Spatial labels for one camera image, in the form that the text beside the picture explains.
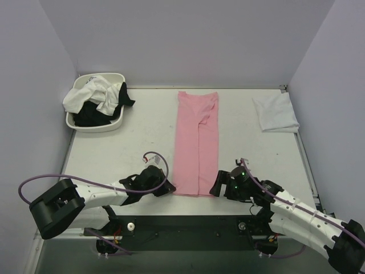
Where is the pink t shirt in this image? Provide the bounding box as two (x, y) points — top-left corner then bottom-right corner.
(172, 91), (219, 196)

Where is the white plastic basket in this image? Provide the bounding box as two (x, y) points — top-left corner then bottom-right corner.
(65, 72), (128, 133)

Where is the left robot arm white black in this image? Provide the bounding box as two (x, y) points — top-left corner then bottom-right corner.
(29, 166), (176, 240)

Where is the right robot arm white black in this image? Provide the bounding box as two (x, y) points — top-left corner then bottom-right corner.
(209, 166), (364, 273)

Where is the folded white t shirt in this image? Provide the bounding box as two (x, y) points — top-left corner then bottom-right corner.
(253, 92), (300, 133)

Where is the black t shirt in basket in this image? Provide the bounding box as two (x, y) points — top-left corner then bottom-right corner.
(72, 82), (135, 127)

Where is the white t shirt in basket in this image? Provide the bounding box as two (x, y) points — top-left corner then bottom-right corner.
(63, 75), (121, 116)

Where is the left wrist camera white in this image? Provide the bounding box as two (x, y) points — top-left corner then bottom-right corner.
(144, 155), (161, 167)

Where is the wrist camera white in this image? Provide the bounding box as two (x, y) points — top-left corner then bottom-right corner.
(235, 158), (249, 169)
(144, 155), (161, 167)

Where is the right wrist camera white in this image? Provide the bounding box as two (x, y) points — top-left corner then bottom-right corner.
(235, 158), (249, 169)

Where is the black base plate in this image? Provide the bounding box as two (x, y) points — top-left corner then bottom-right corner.
(84, 215), (278, 253)

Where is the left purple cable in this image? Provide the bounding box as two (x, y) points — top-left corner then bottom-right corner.
(18, 151), (171, 256)

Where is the aluminium front rail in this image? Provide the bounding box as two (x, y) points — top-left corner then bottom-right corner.
(35, 214), (274, 240)

